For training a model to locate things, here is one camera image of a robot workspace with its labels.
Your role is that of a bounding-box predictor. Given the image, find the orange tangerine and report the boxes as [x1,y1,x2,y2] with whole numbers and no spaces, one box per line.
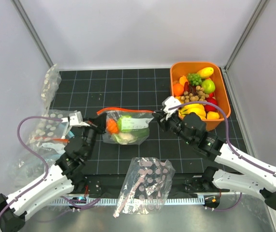
[173,83,184,97]

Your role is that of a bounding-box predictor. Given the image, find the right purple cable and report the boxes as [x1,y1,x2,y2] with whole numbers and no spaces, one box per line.
[171,101,276,212]

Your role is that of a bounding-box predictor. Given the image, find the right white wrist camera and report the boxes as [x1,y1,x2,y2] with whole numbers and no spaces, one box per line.
[162,96,181,120]

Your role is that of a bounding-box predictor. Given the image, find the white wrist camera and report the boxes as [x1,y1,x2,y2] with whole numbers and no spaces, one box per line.
[68,111,90,127]
[162,96,181,120]

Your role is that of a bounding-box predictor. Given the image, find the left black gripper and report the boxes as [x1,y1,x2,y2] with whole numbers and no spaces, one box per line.
[79,112,107,159]

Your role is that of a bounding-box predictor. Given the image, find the green bell pepper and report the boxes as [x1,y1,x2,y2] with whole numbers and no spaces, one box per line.
[129,127,150,140]

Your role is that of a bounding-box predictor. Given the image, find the orange pumpkin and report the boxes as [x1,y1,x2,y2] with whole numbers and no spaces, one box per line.
[106,118,119,134]

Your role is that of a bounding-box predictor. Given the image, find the white cauliflower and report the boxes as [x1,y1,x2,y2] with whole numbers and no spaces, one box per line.
[111,132,137,145]

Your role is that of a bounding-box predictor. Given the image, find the yellow lemon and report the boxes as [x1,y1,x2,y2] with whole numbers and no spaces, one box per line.
[207,111,220,120]

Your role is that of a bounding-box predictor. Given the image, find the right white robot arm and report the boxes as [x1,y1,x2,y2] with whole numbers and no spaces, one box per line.
[152,111,276,210]

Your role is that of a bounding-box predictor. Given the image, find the black grid mat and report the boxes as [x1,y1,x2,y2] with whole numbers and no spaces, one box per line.
[48,68,259,175]

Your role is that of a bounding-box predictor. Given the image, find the clear bag orange zipper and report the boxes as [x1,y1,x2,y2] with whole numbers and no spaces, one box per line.
[97,107,153,145]

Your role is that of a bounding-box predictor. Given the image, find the clear bag white dots flat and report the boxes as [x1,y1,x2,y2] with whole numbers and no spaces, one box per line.
[26,109,74,156]

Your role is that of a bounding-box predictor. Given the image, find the purple cable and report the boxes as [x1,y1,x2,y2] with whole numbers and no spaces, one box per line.
[0,116,101,232]
[171,101,276,212]

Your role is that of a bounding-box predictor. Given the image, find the orange plastic basket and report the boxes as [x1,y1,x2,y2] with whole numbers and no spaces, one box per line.
[170,61,231,131]

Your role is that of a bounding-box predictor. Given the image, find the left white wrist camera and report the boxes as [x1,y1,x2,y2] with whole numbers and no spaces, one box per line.
[68,111,90,127]

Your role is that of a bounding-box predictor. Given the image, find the small orange persimmon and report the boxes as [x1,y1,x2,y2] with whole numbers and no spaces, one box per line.
[179,75,188,86]

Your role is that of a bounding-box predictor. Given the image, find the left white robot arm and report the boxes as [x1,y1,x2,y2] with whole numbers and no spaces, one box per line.
[0,112,106,232]

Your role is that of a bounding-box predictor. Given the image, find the clear bag white dots upright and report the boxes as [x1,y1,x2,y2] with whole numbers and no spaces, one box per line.
[41,64,61,111]

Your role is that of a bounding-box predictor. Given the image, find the green apple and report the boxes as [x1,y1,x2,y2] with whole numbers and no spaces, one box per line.
[117,115,133,132]
[201,79,216,94]

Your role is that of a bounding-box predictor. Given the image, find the brown longan cluster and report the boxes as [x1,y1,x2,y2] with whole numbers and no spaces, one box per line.
[179,86,209,103]

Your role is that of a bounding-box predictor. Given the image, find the red pomegranate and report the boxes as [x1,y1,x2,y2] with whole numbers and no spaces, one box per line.
[206,98,218,107]

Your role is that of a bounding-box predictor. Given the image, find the aluminium cable rail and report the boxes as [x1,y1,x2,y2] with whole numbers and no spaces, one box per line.
[49,195,205,206]

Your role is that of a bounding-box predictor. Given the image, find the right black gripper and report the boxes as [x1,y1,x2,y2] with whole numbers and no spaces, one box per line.
[152,109,193,145]

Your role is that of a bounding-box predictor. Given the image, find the green grapes bunch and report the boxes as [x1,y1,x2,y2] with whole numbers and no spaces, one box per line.
[186,73,202,86]

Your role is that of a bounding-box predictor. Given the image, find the clear bag pink dots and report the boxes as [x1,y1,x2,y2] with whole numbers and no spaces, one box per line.
[113,158,175,218]

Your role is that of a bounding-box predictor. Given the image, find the yellow mango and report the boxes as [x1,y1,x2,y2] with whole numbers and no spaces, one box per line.
[197,67,214,79]

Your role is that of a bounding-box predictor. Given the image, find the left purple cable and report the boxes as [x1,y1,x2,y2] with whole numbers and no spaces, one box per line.
[0,116,101,232]

